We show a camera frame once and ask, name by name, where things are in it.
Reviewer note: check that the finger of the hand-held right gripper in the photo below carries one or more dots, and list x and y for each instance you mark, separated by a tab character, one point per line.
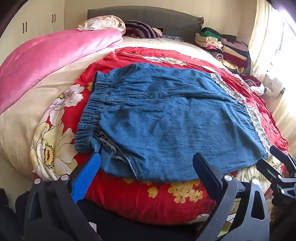
283	156
268	170

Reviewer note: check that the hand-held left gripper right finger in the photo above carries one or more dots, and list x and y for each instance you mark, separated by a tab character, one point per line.
207	176

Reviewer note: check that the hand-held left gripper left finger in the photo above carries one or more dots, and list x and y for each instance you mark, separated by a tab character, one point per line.
87	177

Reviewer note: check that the blue denim pants lace trim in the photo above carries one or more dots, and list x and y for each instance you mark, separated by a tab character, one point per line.
166	125

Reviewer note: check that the red floral bed cover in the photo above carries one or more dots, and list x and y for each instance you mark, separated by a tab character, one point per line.
148	201

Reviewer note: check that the red and white cloth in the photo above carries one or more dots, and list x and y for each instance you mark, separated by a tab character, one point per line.
253	87

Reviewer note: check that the cream bed sheet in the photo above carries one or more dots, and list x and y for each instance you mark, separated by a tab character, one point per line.
20	122

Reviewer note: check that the cream curtain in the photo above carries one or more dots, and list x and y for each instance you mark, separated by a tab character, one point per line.
263	41

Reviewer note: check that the stack of folded clothes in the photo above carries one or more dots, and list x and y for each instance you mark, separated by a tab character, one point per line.
229	51

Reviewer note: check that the pink quilt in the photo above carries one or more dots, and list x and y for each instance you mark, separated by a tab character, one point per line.
44	58

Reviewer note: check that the blue patterned cloth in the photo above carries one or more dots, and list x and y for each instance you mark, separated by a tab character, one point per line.
172	38

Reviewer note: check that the cream floral pillow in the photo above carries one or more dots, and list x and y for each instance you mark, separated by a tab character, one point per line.
101	23

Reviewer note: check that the purple striped garment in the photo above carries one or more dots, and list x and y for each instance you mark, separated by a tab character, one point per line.
141	30

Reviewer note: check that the cream wardrobe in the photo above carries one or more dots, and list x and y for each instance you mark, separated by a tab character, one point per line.
39	18

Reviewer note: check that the grey padded headboard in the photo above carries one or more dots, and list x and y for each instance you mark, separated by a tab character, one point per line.
148	16

